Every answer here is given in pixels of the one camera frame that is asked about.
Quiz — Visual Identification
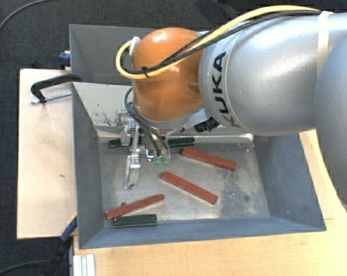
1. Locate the pale wood flat board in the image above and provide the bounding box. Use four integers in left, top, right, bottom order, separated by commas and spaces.
16, 68, 78, 240

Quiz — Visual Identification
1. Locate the grey metal bin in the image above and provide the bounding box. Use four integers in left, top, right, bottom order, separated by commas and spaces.
68, 24, 327, 250

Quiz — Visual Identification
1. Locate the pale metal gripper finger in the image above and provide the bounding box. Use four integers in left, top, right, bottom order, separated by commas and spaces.
123, 154, 142, 190
120, 118, 134, 147

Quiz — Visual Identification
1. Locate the black cylinder on white bracket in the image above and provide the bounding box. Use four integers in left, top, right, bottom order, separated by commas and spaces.
187, 108, 220, 134

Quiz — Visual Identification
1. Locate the red-brown flat block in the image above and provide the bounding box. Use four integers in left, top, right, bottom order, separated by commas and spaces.
161, 170, 219, 205
105, 193, 166, 220
181, 147, 238, 172

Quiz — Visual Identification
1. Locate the dark green flat block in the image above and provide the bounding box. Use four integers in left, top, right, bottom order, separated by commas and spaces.
108, 137, 196, 150
113, 213, 158, 228

